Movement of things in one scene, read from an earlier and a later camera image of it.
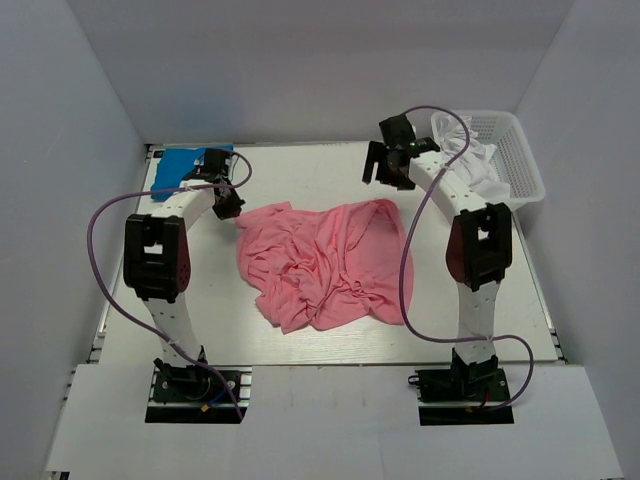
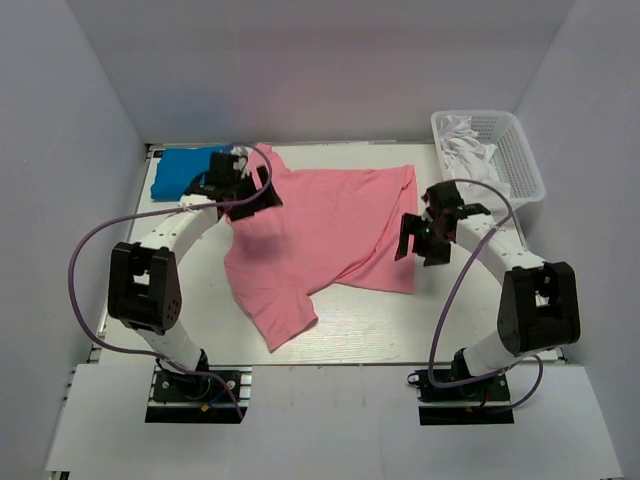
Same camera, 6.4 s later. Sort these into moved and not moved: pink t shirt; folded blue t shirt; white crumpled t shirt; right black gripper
Moved: pink t shirt; right black gripper
Not moved: white crumpled t shirt; folded blue t shirt
